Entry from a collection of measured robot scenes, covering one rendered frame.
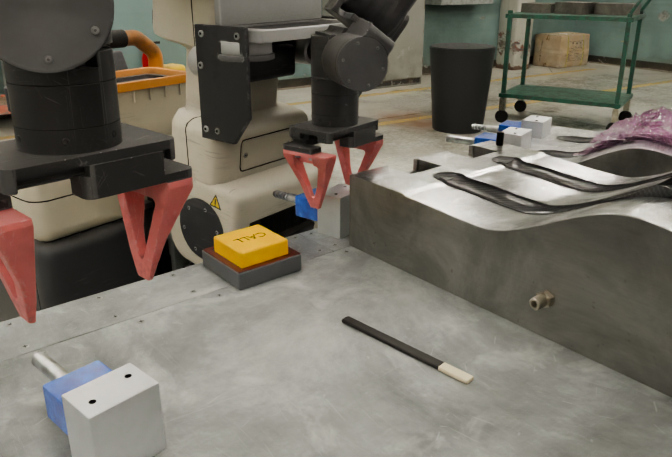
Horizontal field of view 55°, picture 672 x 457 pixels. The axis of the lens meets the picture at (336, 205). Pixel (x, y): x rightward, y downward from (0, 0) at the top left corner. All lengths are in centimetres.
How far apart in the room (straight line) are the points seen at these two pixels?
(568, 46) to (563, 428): 837
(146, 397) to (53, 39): 25
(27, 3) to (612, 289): 46
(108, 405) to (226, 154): 60
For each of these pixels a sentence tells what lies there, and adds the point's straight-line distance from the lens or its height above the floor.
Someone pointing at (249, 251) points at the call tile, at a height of 84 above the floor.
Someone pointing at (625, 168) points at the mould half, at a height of 87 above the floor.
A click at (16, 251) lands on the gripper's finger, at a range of 37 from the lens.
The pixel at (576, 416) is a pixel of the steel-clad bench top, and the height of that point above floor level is 80.
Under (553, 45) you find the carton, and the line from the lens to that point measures 874.
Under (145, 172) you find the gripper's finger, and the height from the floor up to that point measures 100.
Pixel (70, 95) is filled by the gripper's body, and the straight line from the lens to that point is 37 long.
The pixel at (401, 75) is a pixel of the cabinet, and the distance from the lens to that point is 690.
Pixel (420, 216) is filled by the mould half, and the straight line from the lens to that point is 67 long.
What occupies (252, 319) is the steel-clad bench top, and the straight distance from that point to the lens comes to 62.
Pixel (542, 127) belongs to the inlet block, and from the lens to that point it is 111.
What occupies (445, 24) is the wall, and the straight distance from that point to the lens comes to 791.
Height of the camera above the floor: 111
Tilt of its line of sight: 20 degrees down
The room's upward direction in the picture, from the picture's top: straight up
